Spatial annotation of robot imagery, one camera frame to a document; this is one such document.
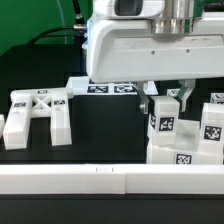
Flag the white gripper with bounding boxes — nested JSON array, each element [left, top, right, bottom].
[[86, 18, 224, 114]]

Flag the white part left edge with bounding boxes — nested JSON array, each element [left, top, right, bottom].
[[0, 114, 5, 136]]

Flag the white tagged right block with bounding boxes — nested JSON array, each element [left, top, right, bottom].
[[210, 93, 224, 104]]

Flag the white chair seat part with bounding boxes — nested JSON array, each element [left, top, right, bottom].
[[146, 119, 224, 165]]

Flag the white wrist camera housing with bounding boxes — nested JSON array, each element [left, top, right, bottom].
[[93, 0, 165, 19]]

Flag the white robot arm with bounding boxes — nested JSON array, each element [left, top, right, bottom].
[[86, 0, 224, 111]]

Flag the white tagged small block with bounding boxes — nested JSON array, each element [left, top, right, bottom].
[[167, 88, 180, 97]]

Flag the black cables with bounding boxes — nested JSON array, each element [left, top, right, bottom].
[[27, 0, 88, 46]]

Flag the white front rail barrier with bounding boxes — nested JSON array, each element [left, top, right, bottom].
[[0, 164, 224, 194]]

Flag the white chair back frame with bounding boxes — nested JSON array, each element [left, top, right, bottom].
[[3, 88, 73, 150]]

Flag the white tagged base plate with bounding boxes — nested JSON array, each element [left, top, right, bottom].
[[65, 76, 159, 97]]

